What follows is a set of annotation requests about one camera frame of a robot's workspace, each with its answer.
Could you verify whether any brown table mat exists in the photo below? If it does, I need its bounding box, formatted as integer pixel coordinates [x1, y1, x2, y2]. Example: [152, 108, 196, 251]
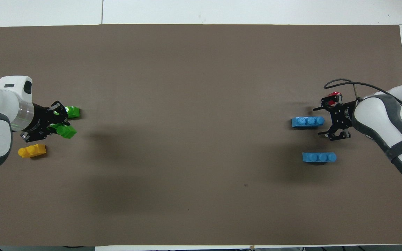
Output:
[0, 24, 402, 248]

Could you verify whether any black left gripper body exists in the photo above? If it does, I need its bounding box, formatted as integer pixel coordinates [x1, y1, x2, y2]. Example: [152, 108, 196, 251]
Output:
[22, 103, 55, 133]

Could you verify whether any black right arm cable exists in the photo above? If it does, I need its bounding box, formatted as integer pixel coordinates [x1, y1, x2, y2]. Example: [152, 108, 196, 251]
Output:
[323, 79, 402, 126]

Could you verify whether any green two-stud toy brick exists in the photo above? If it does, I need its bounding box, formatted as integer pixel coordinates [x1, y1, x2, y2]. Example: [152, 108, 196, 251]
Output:
[65, 106, 81, 119]
[49, 123, 77, 139]

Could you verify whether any yellow two-stud toy brick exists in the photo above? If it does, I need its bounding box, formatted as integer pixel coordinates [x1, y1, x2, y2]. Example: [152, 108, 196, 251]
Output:
[18, 144, 47, 158]

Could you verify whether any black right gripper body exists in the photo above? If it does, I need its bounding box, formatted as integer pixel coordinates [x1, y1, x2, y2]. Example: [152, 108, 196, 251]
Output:
[330, 101, 357, 135]

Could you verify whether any blue three-stud toy brick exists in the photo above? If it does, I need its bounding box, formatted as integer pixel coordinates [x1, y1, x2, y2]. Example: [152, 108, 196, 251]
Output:
[302, 152, 337, 163]
[291, 116, 325, 128]

